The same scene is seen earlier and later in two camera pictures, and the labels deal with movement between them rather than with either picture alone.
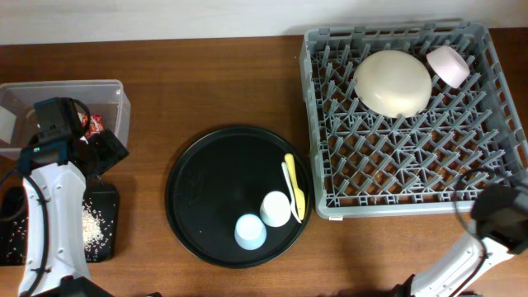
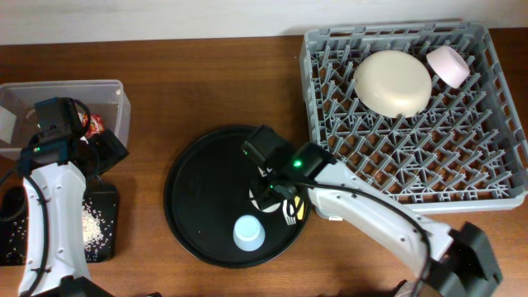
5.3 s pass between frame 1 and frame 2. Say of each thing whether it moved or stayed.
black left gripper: stayed
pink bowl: stayed
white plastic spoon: moved
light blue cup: stayed
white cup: moved
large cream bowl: stayed
